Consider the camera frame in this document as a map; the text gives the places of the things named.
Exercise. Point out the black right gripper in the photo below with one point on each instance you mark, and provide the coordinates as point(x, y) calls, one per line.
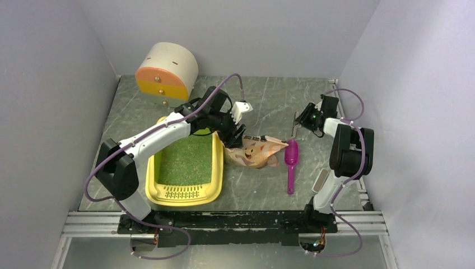
point(303, 119)

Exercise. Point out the grey oval nail file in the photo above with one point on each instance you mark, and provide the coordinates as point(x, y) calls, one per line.
point(319, 181)

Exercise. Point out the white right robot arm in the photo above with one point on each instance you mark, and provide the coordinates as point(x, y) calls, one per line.
point(351, 155)

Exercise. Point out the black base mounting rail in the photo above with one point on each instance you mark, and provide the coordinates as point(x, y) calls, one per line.
point(176, 228)

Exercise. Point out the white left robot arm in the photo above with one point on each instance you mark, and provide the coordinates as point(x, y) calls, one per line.
point(116, 167)

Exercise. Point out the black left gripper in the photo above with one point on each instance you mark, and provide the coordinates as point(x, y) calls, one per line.
point(236, 142)

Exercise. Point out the orange cat litter bag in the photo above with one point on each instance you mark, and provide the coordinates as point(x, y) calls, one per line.
point(257, 152)

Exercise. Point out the magenta plastic scoop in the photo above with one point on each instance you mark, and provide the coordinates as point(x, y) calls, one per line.
point(291, 160)

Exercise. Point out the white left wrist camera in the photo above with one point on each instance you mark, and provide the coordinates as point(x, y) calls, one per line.
point(238, 109)

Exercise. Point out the yellow litter box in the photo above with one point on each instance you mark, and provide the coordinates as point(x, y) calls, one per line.
point(188, 172)

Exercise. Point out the round cream drawer cabinet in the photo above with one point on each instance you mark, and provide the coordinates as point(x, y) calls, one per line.
point(167, 75)

